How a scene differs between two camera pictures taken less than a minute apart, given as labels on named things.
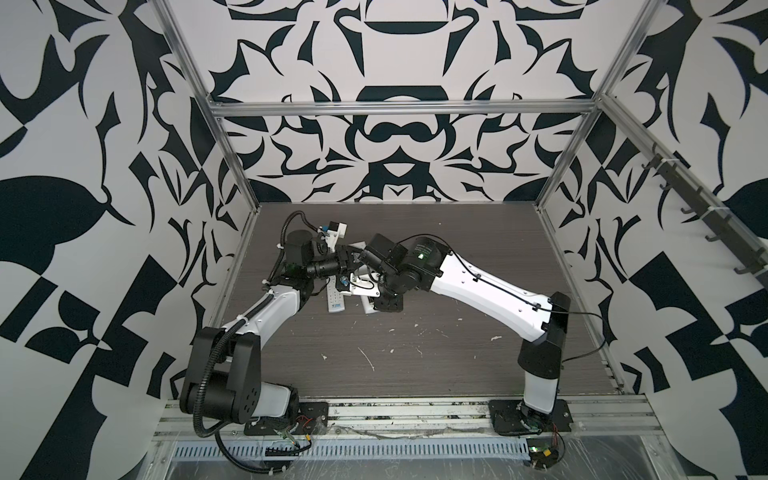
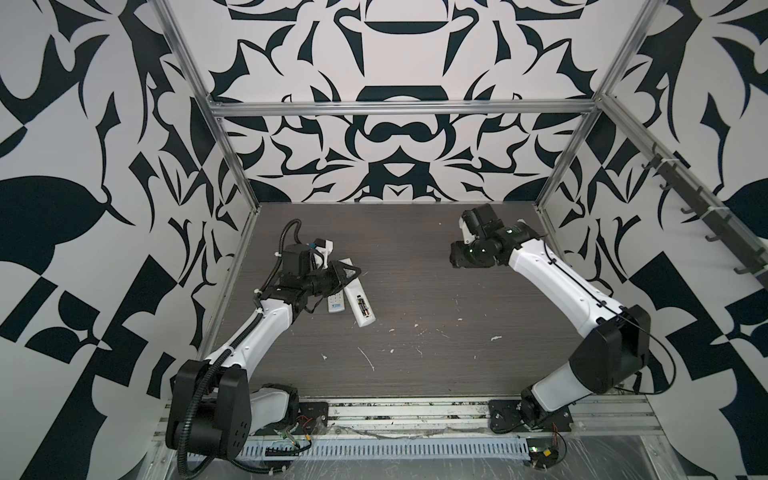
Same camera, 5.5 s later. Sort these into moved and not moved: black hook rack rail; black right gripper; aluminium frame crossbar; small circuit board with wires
Moved: black right gripper
Not moved: small circuit board with wires; black hook rack rail; aluminium frame crossbar
